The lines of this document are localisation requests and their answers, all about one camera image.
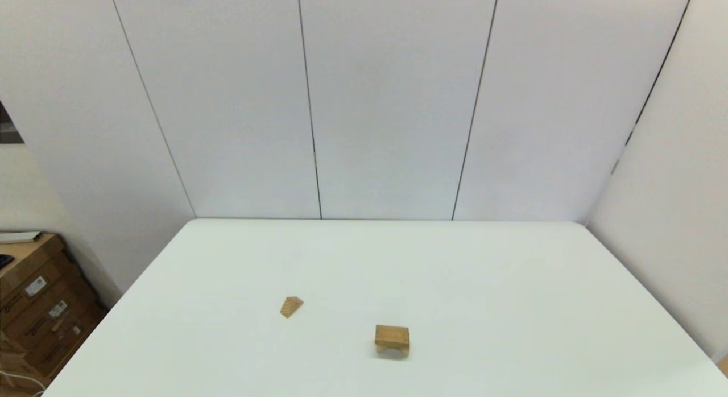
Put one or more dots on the small black device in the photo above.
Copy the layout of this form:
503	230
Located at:
4	261

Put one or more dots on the arched wooden building block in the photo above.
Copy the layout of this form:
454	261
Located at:
392	350

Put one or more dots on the flat white bar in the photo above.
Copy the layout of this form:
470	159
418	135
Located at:
20	236

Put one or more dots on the flat cardboard sheet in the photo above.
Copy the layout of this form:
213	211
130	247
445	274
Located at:
10	351

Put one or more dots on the triangular wooden building block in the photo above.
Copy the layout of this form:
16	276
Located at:
291	306

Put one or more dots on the rectangular wooden building block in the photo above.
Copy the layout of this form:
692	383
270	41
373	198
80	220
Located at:
392	335

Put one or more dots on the brown cardboard box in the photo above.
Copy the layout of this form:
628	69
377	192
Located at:
68	348
40	317
34	255

